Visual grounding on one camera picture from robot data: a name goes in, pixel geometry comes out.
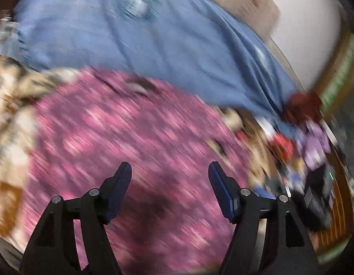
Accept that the purple pink floral garment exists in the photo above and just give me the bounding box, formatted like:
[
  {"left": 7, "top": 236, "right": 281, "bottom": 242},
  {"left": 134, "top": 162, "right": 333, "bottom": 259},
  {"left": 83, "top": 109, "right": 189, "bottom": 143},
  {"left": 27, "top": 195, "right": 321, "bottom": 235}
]
[{"left": 22, "top": 68, "right": 250, "bottom": 274}]

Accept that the dark red plastic bag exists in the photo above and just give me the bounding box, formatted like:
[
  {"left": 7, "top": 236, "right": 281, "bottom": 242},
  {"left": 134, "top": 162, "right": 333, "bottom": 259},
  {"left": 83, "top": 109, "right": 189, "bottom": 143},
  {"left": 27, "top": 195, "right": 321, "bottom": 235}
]
[{"left": 281, "top": 92, "right": 322, "bottom": 125}]

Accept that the red crumpled packet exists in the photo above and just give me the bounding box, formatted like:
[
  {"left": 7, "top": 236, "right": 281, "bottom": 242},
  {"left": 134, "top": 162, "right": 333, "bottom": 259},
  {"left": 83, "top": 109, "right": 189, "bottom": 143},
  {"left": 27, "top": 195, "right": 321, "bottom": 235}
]
[{"left": 269, "top": 133, "right": 294, "bottom": 162}]

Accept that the blue plaid quilt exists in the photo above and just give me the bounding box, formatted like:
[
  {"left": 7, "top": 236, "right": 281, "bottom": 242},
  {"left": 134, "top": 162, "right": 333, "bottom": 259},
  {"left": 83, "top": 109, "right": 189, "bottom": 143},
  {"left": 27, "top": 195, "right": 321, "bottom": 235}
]
[{"left": 15, "top": 0, "right": 297, "bottom": 137}]

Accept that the lilac patterned cloth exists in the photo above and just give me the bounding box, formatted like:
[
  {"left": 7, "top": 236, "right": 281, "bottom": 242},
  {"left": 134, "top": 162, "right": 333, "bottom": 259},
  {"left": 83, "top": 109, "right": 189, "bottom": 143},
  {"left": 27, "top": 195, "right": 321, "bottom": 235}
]
[{"left": 296, "top": 121, "right": 330, "bottom": 171}]

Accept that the beige leaf-print fleece blanket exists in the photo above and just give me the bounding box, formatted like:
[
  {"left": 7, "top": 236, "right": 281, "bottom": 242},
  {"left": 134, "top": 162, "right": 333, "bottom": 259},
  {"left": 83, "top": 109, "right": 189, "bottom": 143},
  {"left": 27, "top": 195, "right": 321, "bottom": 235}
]
[{"left": 0, "top": 56, "right": 79, "bottom": 238}]

